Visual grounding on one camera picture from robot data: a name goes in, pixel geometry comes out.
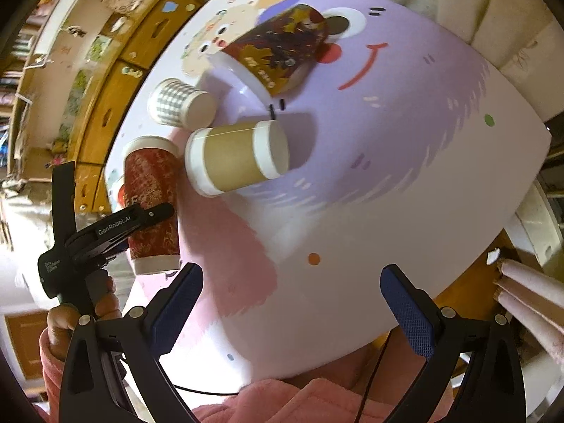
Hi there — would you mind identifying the left hand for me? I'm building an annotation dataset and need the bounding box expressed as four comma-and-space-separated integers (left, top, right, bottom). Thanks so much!
46, 270, 123, 362

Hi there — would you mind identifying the tall red paper cup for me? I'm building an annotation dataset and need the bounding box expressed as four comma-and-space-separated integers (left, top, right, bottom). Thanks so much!
124, 136, 180, 276

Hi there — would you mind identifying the wooden bookshelf hutch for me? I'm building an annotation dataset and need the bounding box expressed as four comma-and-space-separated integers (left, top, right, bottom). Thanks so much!
1, 0, 155, 179

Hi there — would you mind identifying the pink fleece robe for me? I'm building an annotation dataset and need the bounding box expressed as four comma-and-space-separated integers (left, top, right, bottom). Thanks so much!
38, 325, 455, 423

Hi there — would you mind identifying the wooden desk with drawers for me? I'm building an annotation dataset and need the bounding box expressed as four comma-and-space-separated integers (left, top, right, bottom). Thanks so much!
67, 0, 207, 214

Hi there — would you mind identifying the cartoon printed table cover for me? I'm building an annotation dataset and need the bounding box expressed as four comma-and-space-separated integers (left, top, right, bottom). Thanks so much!
105, 0, 551, 392

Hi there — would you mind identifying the brown wooden door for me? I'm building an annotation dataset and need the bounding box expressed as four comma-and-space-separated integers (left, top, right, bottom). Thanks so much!
5, 310, 48, 380

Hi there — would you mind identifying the brown kraft paper cup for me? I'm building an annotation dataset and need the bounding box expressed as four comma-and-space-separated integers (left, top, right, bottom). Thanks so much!
184, 120, 290, 198

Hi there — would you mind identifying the metal rack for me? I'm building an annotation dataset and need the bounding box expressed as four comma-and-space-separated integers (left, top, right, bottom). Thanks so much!
537, 142, 564, 222

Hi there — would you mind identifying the grey checkered paper cup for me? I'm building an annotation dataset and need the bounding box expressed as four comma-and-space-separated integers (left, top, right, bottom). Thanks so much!
147, 78, 217, 131

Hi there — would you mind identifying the small red paper cup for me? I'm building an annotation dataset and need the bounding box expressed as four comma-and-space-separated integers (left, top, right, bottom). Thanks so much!
114, 176, 126, 209

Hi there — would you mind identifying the white lace covered cabinet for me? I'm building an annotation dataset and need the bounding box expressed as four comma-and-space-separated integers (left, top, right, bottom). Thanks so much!
1, 182, 55, 308

